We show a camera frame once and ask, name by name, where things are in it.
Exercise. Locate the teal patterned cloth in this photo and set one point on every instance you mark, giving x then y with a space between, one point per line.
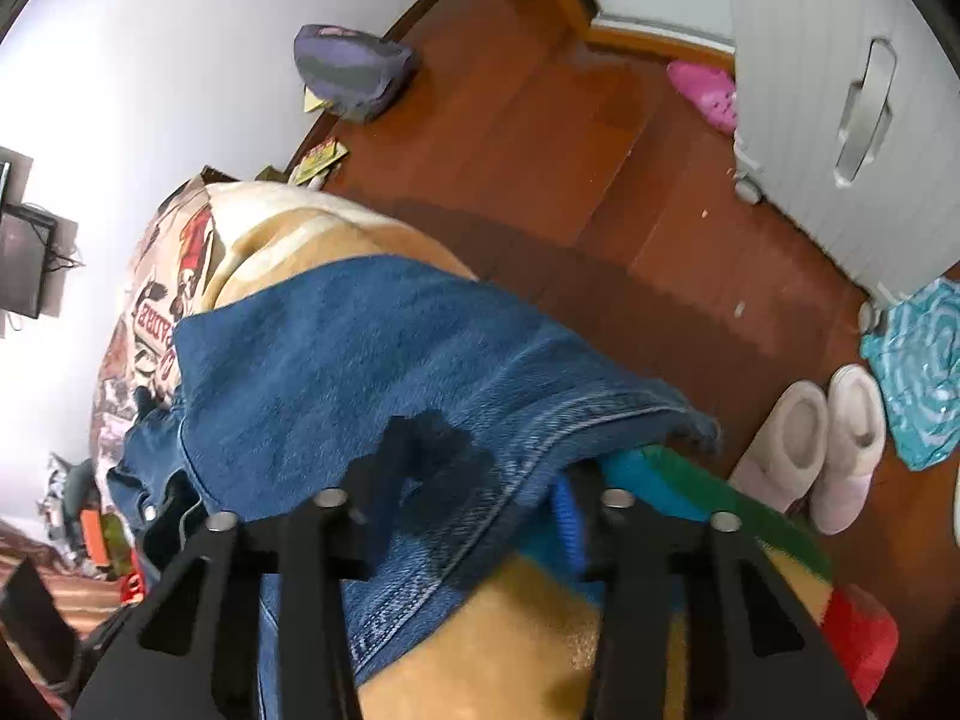
922 367

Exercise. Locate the multicolour fleece blanket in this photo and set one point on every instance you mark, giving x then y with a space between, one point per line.
487 630

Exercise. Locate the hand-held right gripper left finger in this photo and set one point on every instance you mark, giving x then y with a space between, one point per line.
330 532

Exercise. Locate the white fluffy slipper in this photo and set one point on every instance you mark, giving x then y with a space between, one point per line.
847 457
780 450

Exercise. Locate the black wall television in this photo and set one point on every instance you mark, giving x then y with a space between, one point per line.
4 184

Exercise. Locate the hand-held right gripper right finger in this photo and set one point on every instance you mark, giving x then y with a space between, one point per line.
570 525

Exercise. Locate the yellow paper packet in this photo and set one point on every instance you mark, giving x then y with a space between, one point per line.
319 161

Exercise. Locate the pink plush slipper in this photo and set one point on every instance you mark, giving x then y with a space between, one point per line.
705 94

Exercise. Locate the small black wall monitor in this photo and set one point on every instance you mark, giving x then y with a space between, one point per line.
22 262

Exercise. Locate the pile of clutter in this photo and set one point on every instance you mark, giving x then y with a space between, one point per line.
64 487

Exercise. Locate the orange box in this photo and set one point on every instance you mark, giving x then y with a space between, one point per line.
91 531

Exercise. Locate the blue denim jeans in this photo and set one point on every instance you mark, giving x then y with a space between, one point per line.
337 360

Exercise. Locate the white plastic wheeled cabinet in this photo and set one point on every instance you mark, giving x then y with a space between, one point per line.
810 90

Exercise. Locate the green camouflage cover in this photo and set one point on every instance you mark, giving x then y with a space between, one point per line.
116 540

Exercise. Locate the purple fabric bag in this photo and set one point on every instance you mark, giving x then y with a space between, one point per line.
352 67

